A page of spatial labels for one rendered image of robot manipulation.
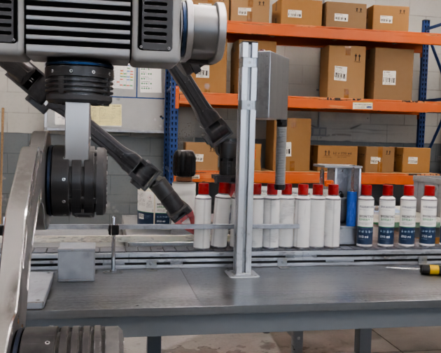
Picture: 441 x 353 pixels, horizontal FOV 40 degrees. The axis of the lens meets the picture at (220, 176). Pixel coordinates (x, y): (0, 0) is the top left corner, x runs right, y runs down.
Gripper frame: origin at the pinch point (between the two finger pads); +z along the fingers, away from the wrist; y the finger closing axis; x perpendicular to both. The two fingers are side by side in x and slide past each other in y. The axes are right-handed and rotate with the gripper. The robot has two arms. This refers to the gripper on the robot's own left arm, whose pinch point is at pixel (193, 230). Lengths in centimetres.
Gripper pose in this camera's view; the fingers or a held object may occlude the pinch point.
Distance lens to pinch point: 192.9
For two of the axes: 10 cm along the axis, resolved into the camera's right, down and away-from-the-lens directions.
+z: 5.6, 7.9, 2.5
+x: -7.8, 6.0, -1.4
